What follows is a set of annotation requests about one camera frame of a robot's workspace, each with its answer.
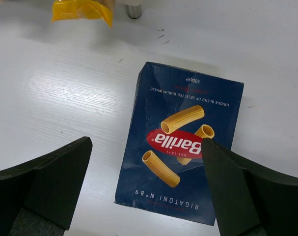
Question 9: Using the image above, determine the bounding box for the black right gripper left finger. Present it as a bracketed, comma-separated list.
[0, 137, 92, 236]

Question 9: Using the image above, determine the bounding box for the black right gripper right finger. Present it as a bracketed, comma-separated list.
[201, 138, 298, 236]

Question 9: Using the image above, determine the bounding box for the blue Barilla rigatoni box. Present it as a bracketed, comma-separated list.
[114, 62, 244, 225]

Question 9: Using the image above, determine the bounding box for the white two-tier shelf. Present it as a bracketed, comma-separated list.
[120, 0, 143, 19]

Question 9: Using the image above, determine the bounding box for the yellow spaghetti bag right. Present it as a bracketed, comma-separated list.
[52, 0, 116, 28]

